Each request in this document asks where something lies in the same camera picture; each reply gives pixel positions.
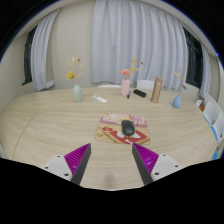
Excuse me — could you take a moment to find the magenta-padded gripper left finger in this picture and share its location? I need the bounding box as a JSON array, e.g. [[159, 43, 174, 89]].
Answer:
[[42, 142, 92, 186]]

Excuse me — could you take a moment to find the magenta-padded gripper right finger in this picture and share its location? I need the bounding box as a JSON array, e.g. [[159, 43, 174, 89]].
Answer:
[[131, 142, 184, 186]]

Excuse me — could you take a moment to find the black computer mouse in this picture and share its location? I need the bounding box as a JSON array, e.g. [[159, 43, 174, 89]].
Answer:
[[120, 119, 136, 137]]

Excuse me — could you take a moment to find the printed pink red mouse pad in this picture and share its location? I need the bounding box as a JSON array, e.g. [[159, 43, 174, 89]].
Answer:
[[94, 112, 152, 146]]

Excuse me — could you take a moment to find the blue vase with dried flowers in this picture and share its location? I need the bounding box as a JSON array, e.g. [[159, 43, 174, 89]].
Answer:
[[171, 68, 188, 110]]

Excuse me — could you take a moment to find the group of white chairs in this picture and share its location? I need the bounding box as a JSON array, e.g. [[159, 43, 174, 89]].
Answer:
[[194, 91, 224, 161]]

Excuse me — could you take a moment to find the green vase with yellow flowers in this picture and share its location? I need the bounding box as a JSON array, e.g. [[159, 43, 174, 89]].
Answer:
[[65, 55, 85, 103]]

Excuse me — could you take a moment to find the golden thermos bottle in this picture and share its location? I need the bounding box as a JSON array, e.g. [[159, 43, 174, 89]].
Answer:
[[150, 76, 164, 104]]

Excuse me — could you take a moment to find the black rectangular box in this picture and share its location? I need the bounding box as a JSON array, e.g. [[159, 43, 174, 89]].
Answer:
[[132, 88, 148, 98]]

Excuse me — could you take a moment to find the white remote control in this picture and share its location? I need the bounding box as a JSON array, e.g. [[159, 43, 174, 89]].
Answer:
[[92, 94, 109, 104]]

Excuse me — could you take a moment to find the white chair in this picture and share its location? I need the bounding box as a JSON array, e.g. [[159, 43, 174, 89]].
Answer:
[[97, 84, 122, 89], [136, 79, 156, 91]]

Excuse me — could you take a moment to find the pink vase with orange flowers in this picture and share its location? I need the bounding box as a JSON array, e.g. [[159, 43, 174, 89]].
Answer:
[[117, 55, 145, 98]]

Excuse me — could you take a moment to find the narrow white curtain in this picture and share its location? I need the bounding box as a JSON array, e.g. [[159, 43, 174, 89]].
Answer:
[[199, 49, 213, 99], [29, 8, 62, 92]]

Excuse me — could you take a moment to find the dark window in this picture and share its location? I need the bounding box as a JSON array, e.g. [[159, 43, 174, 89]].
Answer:
[[183, 27, 204, 89], [21, 25, 38, 86]]

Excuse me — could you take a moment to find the wide white curtain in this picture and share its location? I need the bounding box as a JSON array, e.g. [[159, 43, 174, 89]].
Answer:
[[89, 0, 189, 91]]

